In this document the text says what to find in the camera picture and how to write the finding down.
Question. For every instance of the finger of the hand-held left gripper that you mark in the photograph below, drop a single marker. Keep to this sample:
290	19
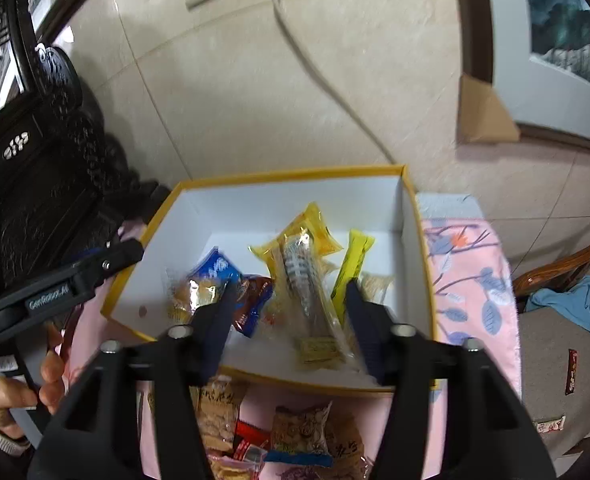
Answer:
110	262

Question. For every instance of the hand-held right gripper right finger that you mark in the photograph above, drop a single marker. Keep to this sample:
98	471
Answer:
370	330

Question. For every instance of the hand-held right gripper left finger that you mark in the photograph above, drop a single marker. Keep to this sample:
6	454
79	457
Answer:
215	330

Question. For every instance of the blue triangular snack bag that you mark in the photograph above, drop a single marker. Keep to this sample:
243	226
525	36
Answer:
215	270

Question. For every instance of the long yellow bar wrapper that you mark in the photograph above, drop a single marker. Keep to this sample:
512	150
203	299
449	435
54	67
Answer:
352	260

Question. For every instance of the yellow cake wrapper with barcode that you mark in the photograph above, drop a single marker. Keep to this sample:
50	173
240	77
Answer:
295	245

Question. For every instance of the beige snack bag blue edge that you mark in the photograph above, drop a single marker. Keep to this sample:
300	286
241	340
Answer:
300	430

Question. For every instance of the pile of snack packets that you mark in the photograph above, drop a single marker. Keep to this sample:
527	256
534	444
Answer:
345	452

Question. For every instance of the yellow cardboard box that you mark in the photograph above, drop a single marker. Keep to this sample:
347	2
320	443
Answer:
325	200

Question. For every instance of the person's left forearm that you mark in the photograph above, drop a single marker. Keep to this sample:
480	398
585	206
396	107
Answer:
0	442

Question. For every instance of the person's left hand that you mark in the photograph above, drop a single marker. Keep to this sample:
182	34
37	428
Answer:
0	395

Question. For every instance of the dark red snack pouch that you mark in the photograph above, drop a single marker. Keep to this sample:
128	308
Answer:
252	305

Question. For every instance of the dark carved wooden headboard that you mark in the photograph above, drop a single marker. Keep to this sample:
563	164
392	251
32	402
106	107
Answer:
50	185

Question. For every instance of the pink floral blanket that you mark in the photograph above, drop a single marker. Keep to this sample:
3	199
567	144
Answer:
475	285

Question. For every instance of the wooden armchair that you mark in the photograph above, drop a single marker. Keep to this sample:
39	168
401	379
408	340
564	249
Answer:
550	360

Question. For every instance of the small white red snack packet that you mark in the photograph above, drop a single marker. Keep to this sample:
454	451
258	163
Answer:
550	425

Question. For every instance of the blue cloth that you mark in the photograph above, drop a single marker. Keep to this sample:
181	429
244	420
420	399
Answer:
575	305

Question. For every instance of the cardboard corner protector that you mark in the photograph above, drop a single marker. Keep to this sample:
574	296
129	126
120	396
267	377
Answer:
485	115

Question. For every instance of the framed lotus painting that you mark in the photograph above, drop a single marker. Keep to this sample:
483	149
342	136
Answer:
565	35

